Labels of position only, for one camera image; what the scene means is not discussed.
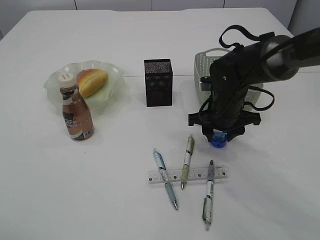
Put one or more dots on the blue grip pen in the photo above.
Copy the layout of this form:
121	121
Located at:
164	176

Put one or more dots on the black mesh pen holder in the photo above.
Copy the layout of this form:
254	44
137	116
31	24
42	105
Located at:
158	75

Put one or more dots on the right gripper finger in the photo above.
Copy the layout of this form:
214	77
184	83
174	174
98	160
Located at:
209	136
234	133

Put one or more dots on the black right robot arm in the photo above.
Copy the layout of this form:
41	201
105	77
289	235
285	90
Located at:
271	58

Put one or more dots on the yellow grip pen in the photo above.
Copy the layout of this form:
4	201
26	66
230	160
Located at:
187	160

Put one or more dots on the green wavy glass plate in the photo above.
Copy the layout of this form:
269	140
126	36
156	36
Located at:
99	100

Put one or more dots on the sugared bread bun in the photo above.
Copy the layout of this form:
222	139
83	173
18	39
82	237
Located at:
90	81

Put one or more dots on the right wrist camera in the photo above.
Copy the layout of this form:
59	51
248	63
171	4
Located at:
205	83

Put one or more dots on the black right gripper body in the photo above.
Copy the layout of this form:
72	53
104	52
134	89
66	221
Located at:
224	123

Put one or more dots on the grey white pen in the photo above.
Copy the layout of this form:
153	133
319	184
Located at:
207	213

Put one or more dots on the brown coffee bottle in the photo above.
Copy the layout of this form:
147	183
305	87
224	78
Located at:
75	112

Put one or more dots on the clear plastic ruler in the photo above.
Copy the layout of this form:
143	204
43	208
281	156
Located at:
195	174

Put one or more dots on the blue pencil sharpener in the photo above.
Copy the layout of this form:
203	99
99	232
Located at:
219	139

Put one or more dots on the green plastic basket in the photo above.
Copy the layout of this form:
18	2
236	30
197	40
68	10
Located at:
202	63

